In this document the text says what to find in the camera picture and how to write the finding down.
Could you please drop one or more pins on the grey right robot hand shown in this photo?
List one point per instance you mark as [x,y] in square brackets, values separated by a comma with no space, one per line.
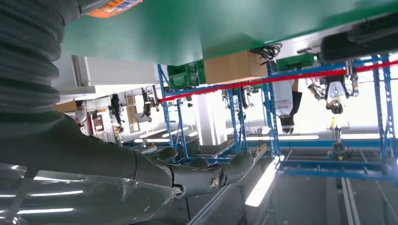
[77,152]

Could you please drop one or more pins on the clear plastic cover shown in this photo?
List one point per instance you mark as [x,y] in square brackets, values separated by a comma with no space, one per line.
[77,202]

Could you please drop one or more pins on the white desk with metal legs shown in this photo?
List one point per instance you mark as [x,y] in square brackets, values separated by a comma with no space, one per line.
[118,74]

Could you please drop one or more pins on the green plastic crate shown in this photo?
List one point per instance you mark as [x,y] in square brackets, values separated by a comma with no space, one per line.
[183,76]
[295,61]

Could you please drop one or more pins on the brown cardboard box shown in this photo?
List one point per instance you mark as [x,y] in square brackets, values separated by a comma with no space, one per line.
[233,66]

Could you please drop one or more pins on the long ceiling light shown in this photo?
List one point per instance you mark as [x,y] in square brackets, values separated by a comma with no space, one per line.
[261,186]

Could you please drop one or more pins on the background person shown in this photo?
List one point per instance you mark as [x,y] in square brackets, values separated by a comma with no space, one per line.
[284,99]

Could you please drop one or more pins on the background humanoid robot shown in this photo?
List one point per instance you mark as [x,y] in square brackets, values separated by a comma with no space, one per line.
[335,93]

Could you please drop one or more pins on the black carrying case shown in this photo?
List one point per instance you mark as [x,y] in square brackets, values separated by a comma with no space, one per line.
[357,40]

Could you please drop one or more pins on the blue cart frame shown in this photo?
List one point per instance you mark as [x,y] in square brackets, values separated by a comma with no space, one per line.
[238,118]

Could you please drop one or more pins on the blue metal rack frame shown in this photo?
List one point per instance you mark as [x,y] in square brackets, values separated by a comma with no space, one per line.
[387,108]

